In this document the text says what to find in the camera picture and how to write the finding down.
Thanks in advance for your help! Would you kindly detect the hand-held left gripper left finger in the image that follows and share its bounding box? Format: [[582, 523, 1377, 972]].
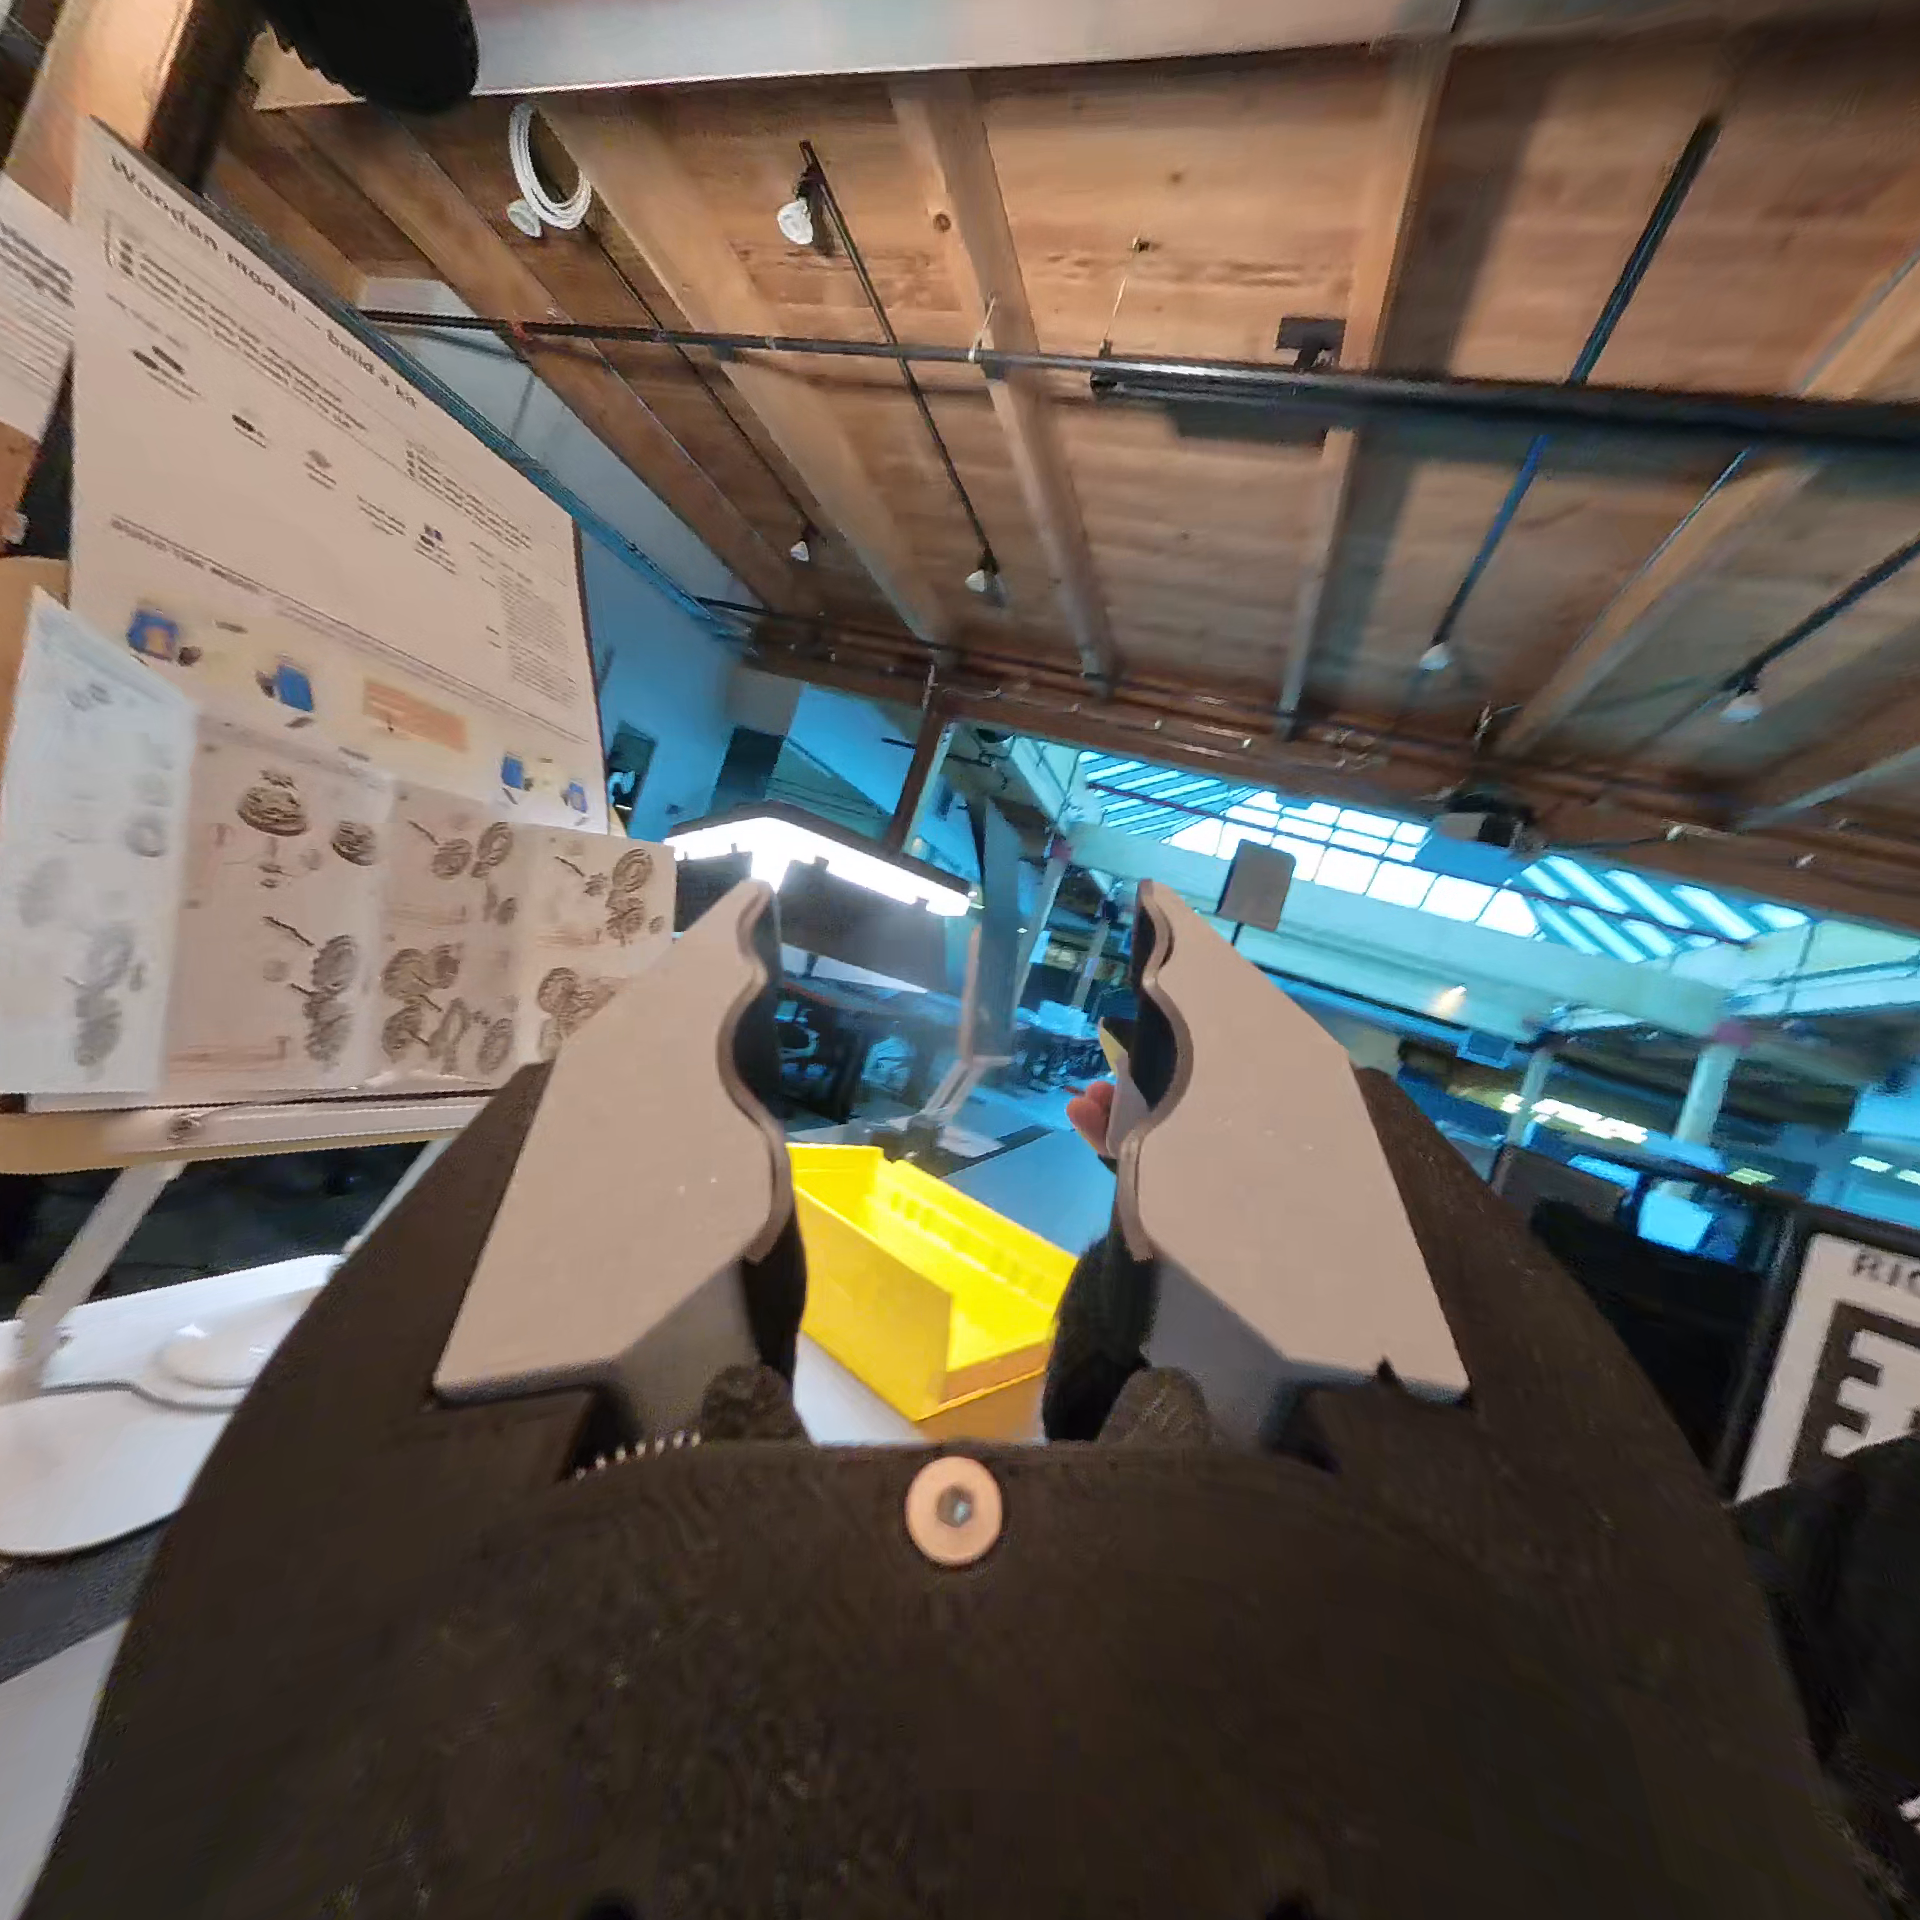
[[431, 879, 799, 1413]]

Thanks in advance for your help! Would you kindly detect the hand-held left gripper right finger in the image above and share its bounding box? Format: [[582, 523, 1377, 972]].
[[1110, 879, 1472, 1445]]

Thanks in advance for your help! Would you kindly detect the black desk mat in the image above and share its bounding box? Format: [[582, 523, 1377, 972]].
[[0, 1542, 169, 1684]]

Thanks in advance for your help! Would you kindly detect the black monitor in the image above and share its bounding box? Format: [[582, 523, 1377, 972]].
[[1497, 1142, 1806, 1450]]

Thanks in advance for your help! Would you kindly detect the yellow plastic bin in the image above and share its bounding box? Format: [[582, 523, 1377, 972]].
[[783, 1141, 1086, 1427]]

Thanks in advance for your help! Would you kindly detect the studio softbox light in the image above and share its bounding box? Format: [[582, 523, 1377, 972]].
[[662, 800, 981, 970]]

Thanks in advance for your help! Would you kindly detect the pale document holder board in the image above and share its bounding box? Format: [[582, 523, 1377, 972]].
[[0, 1093, 501, 1174]]

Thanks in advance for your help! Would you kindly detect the white flat device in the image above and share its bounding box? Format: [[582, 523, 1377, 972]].
[[0, 1247, 350, 1562]]

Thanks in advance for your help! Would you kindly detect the white instruction poster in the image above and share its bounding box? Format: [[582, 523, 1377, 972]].
[[64, 117, 613, 836]]

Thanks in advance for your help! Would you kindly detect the black ceiling rail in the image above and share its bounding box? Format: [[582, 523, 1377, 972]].
[[356, 304, 1920, 443]]

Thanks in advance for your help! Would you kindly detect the white cable coil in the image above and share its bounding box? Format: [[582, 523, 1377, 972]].
[[499, 102, 597, 238]]

